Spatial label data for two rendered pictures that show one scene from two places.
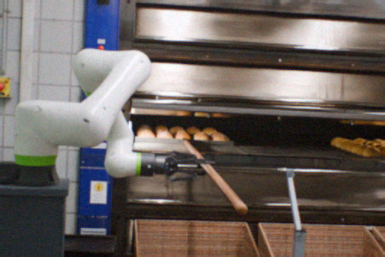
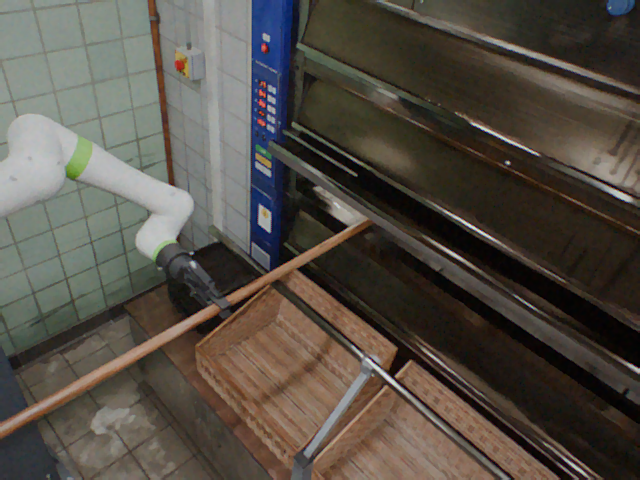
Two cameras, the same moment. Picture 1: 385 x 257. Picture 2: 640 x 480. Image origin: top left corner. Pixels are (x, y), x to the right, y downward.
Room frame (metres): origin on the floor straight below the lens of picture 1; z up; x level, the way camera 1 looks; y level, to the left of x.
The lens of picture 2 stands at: (2.04, -0.97, 2.28)
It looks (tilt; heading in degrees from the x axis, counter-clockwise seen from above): 39 degrees down; 48
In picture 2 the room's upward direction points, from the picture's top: 6 degrees clockwise
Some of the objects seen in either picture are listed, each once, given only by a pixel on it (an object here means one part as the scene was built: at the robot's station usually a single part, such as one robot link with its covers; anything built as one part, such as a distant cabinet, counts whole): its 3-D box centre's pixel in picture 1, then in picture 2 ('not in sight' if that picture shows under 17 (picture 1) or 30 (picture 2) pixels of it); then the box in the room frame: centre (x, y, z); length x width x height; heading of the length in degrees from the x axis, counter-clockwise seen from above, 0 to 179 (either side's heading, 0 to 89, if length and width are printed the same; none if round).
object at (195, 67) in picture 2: (1, 86); (189, 62); (2.94, 0.88, 1.46); 0.10 x 0.07 x 0.10; 96
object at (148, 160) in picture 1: (147, 164); (175, 260); (2.50, 0.16, 1.19); 0.12 x 0.06 x 0.09; 6
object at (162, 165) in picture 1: (166, 165); (188, 274); (2.50, 0.08, 1.19); 0.09 x 0.07 x 0.08; 96
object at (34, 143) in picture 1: (40, 131); not in sight; (1.90, 0.45, 1.36); 0.16 x 0.13 x 0.19; 75
